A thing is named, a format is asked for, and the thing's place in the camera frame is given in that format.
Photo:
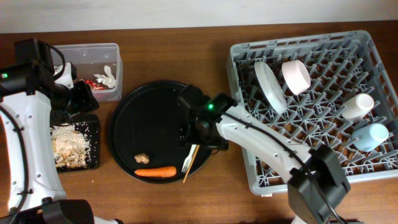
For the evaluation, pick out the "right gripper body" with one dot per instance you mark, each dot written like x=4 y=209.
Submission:
x=196 y=133

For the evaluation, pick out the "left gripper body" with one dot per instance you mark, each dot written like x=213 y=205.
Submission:
x=63 y=104

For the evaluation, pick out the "red strawberry snack wrapper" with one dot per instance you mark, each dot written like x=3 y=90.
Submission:
x=94 y=86

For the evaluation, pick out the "white tissue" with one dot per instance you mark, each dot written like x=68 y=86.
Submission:
x=107 y=79

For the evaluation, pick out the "wooden chopstick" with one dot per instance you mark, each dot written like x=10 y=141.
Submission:
x=190 y=166

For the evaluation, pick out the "white plastic fork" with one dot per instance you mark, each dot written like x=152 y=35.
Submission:
x=188 y=159

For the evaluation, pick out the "rice and peanut scraps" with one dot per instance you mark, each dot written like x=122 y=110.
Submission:
x=71 y=148

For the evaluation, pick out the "orange carrot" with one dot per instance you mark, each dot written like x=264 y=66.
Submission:
x=162 y=172

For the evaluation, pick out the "ginger piece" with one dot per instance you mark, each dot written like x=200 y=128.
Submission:
x=142 y=158

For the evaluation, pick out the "grey plate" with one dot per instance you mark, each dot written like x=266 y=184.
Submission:
x=270 y=87

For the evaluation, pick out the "pink bowl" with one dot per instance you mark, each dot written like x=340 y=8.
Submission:
x=296 y=76

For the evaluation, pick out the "cream paper cup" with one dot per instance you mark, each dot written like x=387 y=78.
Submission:
x=357 y=107

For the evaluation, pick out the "blue cup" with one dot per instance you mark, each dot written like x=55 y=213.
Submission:
x=369 y=137

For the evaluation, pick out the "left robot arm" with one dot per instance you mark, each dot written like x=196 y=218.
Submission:
x=32 y=100

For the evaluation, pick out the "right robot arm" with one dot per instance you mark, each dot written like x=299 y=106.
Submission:
x=316 y=181

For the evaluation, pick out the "grey dishwasher rack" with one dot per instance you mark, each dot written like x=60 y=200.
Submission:
x=341 y=66

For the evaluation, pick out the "clear plastic bin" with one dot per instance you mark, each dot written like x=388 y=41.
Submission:
x=102 y=59

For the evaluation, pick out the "black rectangular tray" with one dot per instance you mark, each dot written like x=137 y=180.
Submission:
x=88 y=124

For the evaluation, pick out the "round black tray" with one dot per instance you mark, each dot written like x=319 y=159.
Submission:
x=149 y=121

